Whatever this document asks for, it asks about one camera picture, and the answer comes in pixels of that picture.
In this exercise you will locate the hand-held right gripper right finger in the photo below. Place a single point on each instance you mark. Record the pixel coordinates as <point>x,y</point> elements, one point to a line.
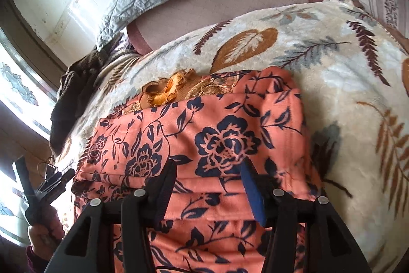
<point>252,196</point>

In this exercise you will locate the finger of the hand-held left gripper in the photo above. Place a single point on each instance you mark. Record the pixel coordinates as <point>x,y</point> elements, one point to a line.
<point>21,172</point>
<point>62,181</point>

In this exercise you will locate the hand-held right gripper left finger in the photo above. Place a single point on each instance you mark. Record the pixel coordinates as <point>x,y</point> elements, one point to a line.
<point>164,193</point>

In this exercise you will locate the orange floral garment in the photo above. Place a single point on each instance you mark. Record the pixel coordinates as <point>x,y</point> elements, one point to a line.
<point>223,138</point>

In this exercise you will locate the person's left forearm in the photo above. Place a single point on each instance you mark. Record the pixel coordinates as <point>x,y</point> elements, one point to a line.
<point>33,261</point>

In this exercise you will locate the person's left hand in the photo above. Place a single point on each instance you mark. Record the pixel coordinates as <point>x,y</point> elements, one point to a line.
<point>43,237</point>

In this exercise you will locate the wooden stained glass door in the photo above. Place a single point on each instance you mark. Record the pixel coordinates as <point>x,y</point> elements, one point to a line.
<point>16,81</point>

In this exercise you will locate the brown fleece cloth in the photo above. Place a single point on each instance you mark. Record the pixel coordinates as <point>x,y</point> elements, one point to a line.
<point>74,84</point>

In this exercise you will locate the purple striped cloth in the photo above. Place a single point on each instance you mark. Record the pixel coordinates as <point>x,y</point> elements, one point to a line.
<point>122,44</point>

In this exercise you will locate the leaf print blanket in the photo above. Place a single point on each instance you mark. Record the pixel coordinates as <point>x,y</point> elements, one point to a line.
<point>351,84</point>

